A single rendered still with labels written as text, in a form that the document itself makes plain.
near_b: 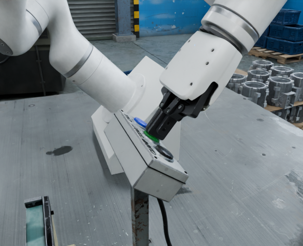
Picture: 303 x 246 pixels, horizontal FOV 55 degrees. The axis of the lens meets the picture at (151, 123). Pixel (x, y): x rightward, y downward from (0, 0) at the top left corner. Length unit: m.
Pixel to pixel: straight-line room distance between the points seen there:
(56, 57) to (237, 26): 0.52
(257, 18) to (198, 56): 0.09
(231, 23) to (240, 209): 0.47
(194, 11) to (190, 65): 7.45
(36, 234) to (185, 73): 0.35
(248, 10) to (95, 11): 6.61
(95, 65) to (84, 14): 6.15
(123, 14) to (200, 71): 6.47
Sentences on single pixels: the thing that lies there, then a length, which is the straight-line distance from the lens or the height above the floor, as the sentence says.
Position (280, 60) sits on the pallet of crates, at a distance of 5.43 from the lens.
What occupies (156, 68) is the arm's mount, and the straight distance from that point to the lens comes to 0.91.
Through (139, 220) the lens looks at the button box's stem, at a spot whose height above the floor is 0.91.
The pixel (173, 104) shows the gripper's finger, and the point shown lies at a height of 1.13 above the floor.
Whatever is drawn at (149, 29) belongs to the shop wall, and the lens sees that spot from 7.42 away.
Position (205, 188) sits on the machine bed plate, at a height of 0.80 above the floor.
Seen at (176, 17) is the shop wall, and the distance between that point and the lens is 7.67.
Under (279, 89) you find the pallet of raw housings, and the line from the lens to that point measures 2.52.
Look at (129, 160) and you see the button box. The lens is 0.41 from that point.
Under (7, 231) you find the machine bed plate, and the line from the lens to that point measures 0.74.
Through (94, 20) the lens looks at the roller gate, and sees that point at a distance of 7.00.
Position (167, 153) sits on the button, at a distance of 0.41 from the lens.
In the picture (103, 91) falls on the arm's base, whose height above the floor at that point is 1.00.
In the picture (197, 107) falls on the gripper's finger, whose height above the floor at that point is 1.13.
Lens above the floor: 1.29
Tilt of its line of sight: 27 degrees down
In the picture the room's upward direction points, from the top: straight up
